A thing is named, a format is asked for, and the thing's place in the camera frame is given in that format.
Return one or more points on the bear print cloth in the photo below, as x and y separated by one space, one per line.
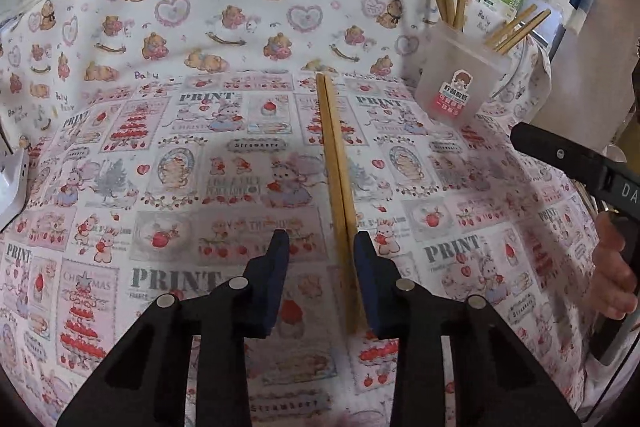
200 22

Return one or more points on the translucent plastic cup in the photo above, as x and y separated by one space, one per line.
460 82

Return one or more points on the beige cabinet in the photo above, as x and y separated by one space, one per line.
615 57

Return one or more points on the strawberry print tablecloth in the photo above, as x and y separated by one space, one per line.
175 207

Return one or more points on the person's right hand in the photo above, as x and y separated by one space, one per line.
612 267

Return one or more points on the white desk lamp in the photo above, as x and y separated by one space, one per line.
12 192

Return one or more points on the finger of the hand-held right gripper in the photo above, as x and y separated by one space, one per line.
560 154

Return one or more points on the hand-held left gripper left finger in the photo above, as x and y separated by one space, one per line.
275 277

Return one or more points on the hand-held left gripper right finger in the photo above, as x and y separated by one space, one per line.
372 287

